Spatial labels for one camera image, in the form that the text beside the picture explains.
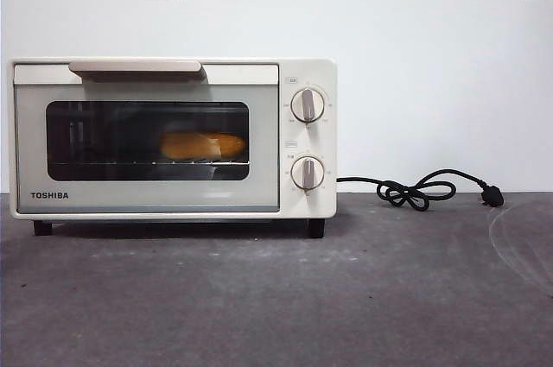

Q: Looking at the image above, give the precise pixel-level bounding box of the yellow corn cob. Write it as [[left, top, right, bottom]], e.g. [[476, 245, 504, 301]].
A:
[[159, 131, 247, 160]]

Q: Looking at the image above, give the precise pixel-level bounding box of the glass oven door with handle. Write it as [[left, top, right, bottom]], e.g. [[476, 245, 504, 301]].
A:
[[12, 60, 281, 214]]

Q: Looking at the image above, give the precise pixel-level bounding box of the cream oven knob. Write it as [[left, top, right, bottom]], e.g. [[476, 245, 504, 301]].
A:
[[289, 156, 326, 191], [289, 88, 327, 123]]

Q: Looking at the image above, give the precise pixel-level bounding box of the cream toaster oven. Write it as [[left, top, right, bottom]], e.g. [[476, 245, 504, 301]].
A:
[[8, 57, 338, 238]]

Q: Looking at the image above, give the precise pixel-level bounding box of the metal wire oven rack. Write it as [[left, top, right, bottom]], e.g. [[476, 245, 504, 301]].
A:
[[49, 158, 251, 168]]

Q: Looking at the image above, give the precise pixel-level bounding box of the black power cable with plug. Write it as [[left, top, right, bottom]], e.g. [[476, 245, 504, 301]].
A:
[[336, 169, 505, 212]]

